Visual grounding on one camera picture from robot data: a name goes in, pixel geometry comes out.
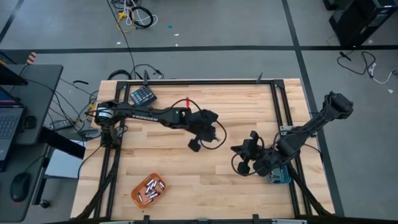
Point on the black calculator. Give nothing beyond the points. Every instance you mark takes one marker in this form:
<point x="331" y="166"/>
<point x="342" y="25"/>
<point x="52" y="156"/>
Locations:
<point x="143" y="96"/>

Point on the black power adapter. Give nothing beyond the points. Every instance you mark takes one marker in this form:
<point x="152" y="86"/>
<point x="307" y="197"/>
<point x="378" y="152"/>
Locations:
<point x="60" y="125"/>

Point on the small black box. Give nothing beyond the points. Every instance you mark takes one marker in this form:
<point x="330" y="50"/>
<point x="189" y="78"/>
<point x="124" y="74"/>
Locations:
<point x="30" y="122"/>

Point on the orange striped marker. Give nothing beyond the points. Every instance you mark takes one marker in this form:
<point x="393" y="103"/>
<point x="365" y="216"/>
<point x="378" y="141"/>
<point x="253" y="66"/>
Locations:
<point x="31" y="58"/>

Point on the orange plastic tray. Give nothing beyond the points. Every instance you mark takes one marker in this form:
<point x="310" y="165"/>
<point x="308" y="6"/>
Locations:
<point x="136" y="189"/>

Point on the silver corner bracket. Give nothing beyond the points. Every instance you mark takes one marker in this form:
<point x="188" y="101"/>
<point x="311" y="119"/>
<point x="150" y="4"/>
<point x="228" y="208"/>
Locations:
<point x="283" y="127"/>

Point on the blue plastic bin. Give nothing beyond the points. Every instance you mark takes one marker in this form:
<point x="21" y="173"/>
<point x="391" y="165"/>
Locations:
<point x="284" y="179"/>

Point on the black laptop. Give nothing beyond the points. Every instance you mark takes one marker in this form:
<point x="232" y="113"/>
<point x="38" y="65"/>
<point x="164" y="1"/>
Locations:
<point x="9" y="124"/>

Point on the white flat box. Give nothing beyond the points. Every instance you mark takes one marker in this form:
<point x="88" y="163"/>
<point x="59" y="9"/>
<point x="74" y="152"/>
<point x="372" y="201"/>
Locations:
<point x="62" y="165"/>

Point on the large black copper battery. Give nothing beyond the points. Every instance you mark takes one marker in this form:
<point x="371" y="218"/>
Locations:
<point x="275" y="178"/>

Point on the black computer mouse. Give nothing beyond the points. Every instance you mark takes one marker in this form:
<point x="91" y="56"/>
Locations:
<point x="19" y="186"/>

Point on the black computer tower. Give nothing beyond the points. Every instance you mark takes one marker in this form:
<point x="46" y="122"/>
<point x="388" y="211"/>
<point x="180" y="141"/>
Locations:
<point x="362" y="21"/>

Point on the black curved piece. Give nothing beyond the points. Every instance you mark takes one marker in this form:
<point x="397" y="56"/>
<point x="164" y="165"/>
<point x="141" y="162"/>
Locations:
<point x="81" y="82"/>

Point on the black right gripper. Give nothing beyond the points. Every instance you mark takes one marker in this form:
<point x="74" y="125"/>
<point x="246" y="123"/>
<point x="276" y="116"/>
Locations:
<point x="264" y="158"/>

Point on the black caster wheel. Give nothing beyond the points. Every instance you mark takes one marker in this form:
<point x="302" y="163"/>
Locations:
<point x="45" y="203"/>

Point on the black desk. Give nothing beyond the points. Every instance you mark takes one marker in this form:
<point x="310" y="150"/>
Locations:
<point x="34" y="93"/>

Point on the black desk bar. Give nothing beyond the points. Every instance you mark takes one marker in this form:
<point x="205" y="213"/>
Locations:
<point x="62" y="141"/>

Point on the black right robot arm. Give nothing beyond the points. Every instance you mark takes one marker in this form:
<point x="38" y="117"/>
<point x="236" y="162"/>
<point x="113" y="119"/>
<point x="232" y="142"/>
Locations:
<point x="311" y="127"/>

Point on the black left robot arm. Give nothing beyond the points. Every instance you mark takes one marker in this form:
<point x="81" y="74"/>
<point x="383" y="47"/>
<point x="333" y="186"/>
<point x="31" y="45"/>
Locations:
<point x="146" y="115"/>

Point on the silver battery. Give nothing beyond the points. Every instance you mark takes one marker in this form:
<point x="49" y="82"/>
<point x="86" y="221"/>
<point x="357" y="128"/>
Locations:
<point x="161" y="185"/>
<point x="148" y="201"/>
<point x="154" y="184"/>
<point x="140" y="197"/>
<point x="157" y="192"/>
<point x="152" y="190"/>
<point x="153" y="195"/>
<point x="150" y="183"/>
<point x="148" y="189"/>

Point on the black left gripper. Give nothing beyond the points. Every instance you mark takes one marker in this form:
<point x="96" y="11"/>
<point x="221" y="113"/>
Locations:
<point x="203" y="123"/>

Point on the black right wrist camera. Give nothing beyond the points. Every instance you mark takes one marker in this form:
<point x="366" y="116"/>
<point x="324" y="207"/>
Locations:
<point x="254" y="137"/>

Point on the silver frame bracket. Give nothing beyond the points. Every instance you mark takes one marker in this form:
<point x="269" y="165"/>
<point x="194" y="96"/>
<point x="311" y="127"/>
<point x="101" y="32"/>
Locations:
<point x="289" y="221"/>
<point x="116" y="222"/>

